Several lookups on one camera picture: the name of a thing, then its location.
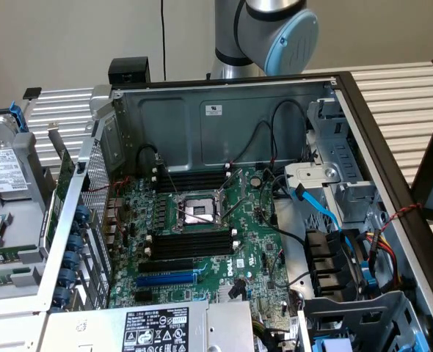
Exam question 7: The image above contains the CPU socket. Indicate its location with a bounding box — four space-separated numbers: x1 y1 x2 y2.
170 190 228 234

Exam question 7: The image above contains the thin metal locking lever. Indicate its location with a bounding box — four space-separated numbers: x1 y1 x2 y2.
222 199 257 223
166 171 183 210

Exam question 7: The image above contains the open PC case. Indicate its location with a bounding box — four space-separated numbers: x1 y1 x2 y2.
36 71 433 352

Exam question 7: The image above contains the green Dell motherboard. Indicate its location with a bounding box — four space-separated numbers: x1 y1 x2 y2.
108 166 294 320

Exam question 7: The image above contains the long black expansion slot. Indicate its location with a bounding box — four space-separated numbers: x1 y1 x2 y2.
138 259 194 275

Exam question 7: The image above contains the blue expansion slot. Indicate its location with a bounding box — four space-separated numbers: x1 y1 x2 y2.
135 273 198 289

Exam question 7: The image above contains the silver chipset heatsink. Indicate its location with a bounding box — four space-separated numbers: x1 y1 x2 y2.
217 284 249 304

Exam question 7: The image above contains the silver disk bay cage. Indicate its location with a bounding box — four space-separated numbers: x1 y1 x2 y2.
284 98 385 230

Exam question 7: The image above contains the black fan shroud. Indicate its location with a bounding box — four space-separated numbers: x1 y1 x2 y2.
303 229 368 298

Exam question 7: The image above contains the blue card retention clip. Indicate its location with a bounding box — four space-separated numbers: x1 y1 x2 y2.
53 285 73 308
73 203 92 225
68 234 86 254
58 267 77 289
62 251 81 271

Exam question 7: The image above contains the green graphics card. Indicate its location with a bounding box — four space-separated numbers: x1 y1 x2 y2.
44 122 77 254

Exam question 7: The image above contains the grey drive cage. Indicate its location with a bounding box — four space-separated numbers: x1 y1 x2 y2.
299 290 433 352

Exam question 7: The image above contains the grey parts rack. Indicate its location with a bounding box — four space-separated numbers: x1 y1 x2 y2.
0 98 62 305

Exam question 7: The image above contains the silver power supply with label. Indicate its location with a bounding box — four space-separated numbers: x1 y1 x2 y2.
42 300 256 352

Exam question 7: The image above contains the black framed monitor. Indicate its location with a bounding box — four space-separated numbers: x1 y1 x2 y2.
410 106 433 224

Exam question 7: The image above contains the silver hard disk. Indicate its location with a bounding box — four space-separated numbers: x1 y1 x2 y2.
0 113 31 202

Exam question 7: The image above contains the red and black wire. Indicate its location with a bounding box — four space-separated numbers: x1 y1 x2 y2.
234 120 278 164

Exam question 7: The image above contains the short black looped wire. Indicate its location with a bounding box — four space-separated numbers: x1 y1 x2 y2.
137 144 163 173

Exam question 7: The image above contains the long black wire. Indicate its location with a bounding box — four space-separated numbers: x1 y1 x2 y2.
258 166 308 245

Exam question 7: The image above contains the thin red wire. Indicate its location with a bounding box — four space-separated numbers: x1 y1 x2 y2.
109 177 131 195

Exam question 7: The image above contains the blue SATA wire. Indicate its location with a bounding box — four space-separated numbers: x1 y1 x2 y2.
292 184 357 254

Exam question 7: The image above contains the black hanging cable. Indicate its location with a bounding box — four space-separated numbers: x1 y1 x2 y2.
159 0 167 82

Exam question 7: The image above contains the yellow red black wire bundle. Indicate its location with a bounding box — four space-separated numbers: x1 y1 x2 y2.
365 227 404 290

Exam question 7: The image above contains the twisted red black wire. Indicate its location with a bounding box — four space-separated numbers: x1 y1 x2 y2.
383 202 423 230

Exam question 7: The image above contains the blue plastic disk rail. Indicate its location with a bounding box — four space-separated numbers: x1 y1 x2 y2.
9 100 29 133

